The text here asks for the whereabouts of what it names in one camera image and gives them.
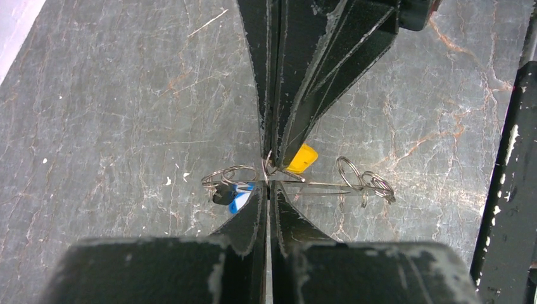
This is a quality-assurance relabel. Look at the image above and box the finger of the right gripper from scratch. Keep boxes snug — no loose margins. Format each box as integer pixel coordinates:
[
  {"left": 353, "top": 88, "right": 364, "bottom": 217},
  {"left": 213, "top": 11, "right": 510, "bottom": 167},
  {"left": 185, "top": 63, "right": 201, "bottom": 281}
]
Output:
[
  {"left": 237, "top": 0, "right": 281, "bottom": 159},
  {"left": 272, "top": 1, "right": 400, "bottom": 168}
]

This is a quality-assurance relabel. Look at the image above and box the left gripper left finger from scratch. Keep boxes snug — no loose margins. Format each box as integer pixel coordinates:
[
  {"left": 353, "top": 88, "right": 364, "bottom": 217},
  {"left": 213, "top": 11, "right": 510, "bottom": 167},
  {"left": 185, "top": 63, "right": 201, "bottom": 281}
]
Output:
[{"left": 39, "top": 182, "right": 267, "bottom": 303}]

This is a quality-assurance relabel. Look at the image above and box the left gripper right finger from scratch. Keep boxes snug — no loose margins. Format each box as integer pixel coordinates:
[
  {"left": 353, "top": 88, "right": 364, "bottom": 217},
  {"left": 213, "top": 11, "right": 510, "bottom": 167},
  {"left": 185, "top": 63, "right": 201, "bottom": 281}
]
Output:
[{"left": 269, "top": 181, "right": 480, "bottom": 303}]

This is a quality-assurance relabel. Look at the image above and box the large metal keyring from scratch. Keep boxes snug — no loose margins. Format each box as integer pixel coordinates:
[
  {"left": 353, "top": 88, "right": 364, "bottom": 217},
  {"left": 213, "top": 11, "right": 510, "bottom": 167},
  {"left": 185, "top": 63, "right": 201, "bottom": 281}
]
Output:
[{"left": 201, "top": 156, "right": 396, "bottom": 208}]

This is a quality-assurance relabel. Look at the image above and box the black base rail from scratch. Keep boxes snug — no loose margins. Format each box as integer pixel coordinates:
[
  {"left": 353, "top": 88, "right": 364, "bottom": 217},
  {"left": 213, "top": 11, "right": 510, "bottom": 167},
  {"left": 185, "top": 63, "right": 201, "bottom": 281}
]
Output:
[{"left": 470, "top": 8, "right": 536, "bottom": 303}]

